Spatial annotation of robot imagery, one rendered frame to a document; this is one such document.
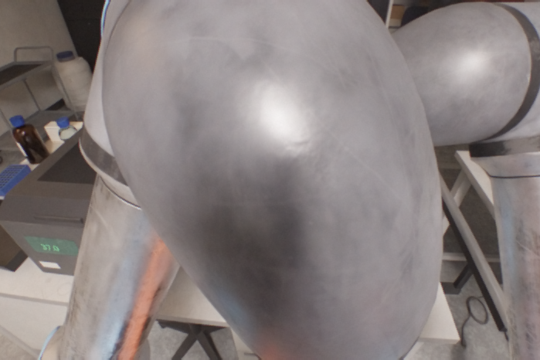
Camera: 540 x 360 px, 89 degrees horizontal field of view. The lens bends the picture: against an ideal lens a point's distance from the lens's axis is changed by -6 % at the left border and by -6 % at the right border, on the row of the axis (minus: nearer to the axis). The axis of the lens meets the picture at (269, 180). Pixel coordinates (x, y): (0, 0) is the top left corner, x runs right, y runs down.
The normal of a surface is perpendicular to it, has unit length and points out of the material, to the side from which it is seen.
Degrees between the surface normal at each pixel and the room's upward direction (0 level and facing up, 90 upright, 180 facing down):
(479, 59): 59
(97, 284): 70
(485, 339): 0
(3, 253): 0
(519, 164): 115
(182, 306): 0
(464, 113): 92
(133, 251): 82
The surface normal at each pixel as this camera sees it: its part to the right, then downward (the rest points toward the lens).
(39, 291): -0.02, -0.77
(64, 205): -0.09, 0.00
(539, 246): -0.78, 0.16
